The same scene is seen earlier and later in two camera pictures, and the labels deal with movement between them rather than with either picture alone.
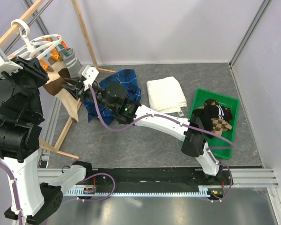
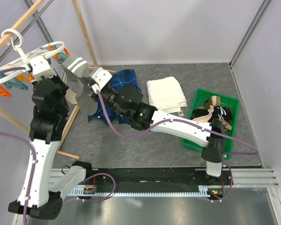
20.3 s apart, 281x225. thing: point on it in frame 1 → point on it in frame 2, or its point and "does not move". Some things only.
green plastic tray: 213,142 does not move
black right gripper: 73,90 → 92,94
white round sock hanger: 37,48 → 25,61
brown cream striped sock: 57,75 → 213,101
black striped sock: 211,112 → 222,113
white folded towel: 166,95 does not move
